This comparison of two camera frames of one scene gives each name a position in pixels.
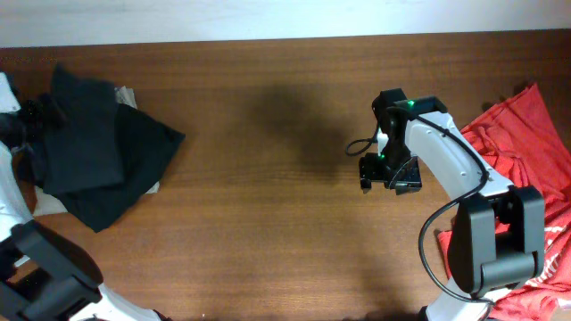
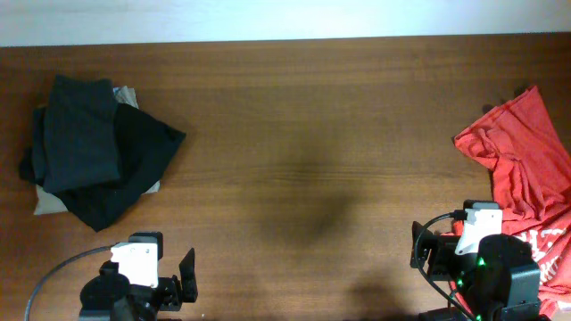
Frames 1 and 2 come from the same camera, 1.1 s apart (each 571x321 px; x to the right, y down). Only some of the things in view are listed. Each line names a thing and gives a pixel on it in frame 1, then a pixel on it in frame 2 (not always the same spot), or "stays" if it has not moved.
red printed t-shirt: x=524 y=144 stays
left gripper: x=34 y=115 → x=171 y=292
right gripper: x=388 y=174 → x=436 y=251
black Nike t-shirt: x=85 y=151 stays
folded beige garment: x=45 y=203 stays
